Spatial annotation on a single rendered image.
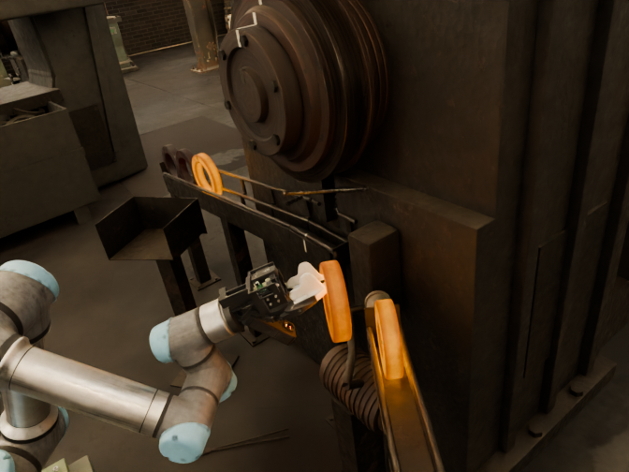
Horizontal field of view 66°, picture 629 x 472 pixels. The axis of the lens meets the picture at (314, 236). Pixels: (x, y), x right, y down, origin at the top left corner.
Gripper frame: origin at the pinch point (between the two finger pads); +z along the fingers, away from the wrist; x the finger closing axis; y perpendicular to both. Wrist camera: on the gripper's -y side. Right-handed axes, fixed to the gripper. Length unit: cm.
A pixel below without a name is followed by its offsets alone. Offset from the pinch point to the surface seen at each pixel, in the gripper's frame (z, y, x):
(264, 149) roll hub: -4.5, 16.5, 35.9
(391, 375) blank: 3.3, -17.6, -9.8
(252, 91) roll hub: -1.1, 29.8, 34.8
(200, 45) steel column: -104, -27, 735
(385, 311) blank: 6.9, -8.4, -3.4
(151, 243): -58, -10, 75
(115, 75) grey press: -112, 21, 314
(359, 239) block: 7.6, -7.0, 20.8
